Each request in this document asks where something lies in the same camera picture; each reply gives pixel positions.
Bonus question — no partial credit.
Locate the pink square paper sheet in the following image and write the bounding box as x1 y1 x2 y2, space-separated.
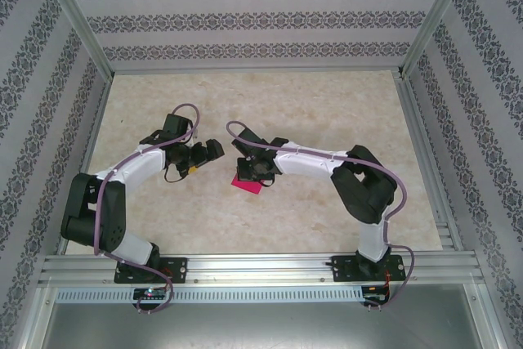
230 172 264 195

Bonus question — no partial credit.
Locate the grey sheet metal panel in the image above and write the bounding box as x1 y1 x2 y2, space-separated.
24 283 507 349

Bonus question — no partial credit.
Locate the thin black left gripper cable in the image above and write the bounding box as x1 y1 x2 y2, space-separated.
164 160 193 184

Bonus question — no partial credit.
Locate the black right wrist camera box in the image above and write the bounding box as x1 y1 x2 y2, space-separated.
230 128 270 153

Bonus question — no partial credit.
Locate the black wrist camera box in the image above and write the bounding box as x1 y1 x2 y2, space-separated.
230 128 270 153
162 113 193 138

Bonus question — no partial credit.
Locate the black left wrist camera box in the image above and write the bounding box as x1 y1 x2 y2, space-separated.
162 113 193 138

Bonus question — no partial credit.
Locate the aluminium side floor rail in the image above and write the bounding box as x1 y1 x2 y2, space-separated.
394 70 467 254
56 73 115 256

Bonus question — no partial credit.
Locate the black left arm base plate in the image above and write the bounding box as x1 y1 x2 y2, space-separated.
114 257 189 284

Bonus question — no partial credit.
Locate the slotted grey cable duct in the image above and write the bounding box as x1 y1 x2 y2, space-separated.
55 286 365 304

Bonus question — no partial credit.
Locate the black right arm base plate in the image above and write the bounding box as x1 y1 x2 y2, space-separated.
333 254 405 284

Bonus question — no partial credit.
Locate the aluminium frame post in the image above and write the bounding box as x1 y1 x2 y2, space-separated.
396 0 480 80
35 0 115 80

